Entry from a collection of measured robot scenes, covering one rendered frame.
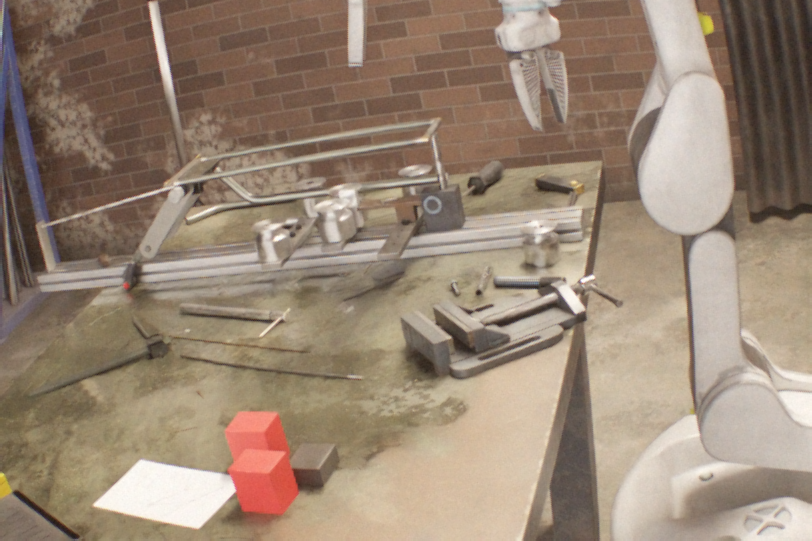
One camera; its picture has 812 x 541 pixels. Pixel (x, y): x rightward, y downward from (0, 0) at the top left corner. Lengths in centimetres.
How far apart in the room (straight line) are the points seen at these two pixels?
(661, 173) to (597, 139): 278
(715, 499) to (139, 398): 105
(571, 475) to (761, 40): 221
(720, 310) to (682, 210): 20
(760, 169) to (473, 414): 288
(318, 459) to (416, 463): 9
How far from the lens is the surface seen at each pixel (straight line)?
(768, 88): 385
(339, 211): 158
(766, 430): 175
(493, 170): 184
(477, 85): 432
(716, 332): 169
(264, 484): 103
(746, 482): 197
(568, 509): 201
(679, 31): 154
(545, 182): 178
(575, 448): 193
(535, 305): 132
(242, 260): 167
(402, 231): 157
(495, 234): 156
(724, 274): 166
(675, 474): 202
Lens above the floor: 143
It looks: 19 degrees down
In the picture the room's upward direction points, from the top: 12 degrees counter-clockwise
